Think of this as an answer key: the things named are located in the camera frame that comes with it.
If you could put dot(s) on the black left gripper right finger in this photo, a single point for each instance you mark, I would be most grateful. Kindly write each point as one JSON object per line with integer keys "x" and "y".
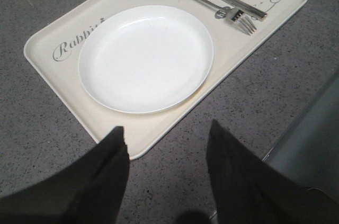
{"x": 247, "y": 190}

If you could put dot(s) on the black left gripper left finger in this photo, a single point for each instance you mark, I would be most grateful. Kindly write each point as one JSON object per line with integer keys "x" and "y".
{"x": 88, "y": 191}

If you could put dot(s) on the white round plate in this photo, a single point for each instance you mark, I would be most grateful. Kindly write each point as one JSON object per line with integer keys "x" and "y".
{"x": 146, "y": 59}

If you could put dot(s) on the silver metal fork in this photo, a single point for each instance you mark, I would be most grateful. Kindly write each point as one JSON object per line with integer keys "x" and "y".
{"x": 232, "y": 15}

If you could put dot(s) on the cream rabbit serving tray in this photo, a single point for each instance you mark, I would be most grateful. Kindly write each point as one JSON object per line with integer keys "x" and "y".
{"x": 54, "y": 53}

